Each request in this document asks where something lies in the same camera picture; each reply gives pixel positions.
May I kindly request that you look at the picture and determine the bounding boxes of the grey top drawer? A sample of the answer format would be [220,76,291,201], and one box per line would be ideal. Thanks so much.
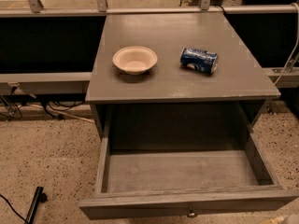
[79,102,299,219]

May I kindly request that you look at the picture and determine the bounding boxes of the grey wooden drawer cabinet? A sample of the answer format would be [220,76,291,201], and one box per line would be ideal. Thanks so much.
[86,12,279,140]

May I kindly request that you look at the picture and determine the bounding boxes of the blue soda can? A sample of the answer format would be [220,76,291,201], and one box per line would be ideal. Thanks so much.
[180,48,219,74]

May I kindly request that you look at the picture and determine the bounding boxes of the grey metal railing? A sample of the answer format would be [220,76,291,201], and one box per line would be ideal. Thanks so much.
[0,0,296,83]

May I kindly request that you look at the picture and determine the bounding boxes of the black bar on floor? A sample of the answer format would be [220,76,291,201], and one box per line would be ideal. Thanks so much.
[24,187,48,224]

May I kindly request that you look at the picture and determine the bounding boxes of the black cable bundle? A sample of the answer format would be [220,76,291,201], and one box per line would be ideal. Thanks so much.
[0,85,87,120]

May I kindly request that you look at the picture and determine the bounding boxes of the black floor cable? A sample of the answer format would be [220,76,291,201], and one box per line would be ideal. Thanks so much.
[0,193,27,223]

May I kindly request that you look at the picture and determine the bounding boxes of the white hanging cable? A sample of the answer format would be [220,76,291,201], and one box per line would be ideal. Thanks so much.
[273,2,299,86]

